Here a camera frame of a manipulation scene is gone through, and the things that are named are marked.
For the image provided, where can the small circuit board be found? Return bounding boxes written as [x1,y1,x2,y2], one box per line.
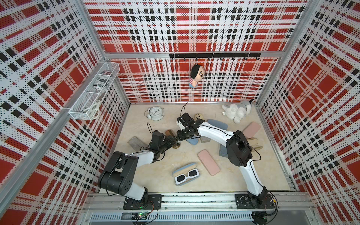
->
[121,212,148,220]

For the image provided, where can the white alarm clock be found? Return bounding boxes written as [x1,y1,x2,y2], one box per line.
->
[144,106,164,121]

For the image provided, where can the grey marble teal-lined case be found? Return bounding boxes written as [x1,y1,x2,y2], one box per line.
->
[127,136,148,152]

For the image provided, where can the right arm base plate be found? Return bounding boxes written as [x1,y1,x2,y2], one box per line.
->
[235,194,275,210]

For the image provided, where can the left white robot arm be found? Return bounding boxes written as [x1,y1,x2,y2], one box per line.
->
[97,130,177,204]

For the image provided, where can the white plush toy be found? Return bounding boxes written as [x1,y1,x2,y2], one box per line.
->
[222,100,253,124]

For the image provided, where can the beige case with dark glasses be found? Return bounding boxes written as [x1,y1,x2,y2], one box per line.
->
[166,129,181,149]

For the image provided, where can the white sunglasses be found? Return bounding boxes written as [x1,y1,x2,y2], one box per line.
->
[175,168,200,186]

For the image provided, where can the cartoon boy doll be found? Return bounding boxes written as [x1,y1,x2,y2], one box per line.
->
[189,64,205,88]

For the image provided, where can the black hook rail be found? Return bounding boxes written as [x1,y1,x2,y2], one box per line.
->
[169,52,261,59]

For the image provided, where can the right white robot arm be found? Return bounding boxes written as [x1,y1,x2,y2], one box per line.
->
[177,113,268,202]

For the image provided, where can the white scissors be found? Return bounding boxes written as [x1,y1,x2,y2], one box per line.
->
[82,100,101,120]

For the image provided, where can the clear wall shelf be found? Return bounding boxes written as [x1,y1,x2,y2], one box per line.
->
[69,62,120,121]

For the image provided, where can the yellow panda squishy ball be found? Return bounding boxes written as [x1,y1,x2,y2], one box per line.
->
[195,113,204,120]

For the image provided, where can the small pink glasses case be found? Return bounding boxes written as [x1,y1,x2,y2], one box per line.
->
[243,122,261,139]

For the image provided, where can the teal-lined glasses case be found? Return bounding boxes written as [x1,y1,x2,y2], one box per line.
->
[200,136,211,143]

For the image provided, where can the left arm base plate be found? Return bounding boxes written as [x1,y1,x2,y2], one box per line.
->
[123,194,163,210]

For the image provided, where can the blue case with pink glasses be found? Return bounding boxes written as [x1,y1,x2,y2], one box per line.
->
[207,119,228,130]

